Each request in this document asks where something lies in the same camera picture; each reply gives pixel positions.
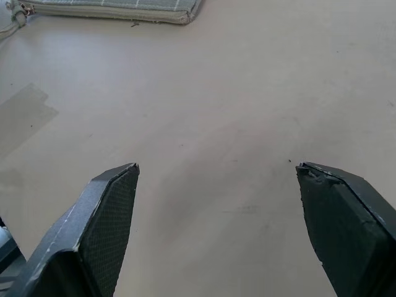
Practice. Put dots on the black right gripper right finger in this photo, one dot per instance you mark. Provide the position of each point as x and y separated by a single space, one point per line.
343 222

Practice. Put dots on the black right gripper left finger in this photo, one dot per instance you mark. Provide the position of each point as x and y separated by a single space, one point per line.
92 235

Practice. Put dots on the grey checked fabric pouch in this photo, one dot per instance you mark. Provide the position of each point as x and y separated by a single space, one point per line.
102 9

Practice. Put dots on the dark robot body part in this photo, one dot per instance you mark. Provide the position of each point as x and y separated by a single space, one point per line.
7 250

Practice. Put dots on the clear tape patch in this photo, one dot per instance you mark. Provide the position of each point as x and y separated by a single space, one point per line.
21 114

